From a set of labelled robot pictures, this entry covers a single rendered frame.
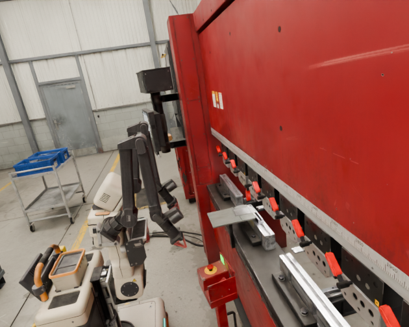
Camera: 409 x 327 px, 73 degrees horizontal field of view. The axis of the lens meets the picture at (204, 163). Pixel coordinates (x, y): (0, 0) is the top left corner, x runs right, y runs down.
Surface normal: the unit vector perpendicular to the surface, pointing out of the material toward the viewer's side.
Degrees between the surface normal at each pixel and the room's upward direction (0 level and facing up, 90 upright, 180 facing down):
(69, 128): 90
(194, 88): 90
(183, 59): 90
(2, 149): 90
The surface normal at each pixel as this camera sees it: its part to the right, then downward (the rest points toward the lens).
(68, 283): 0.18, 0.32
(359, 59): -0.97, 0.18
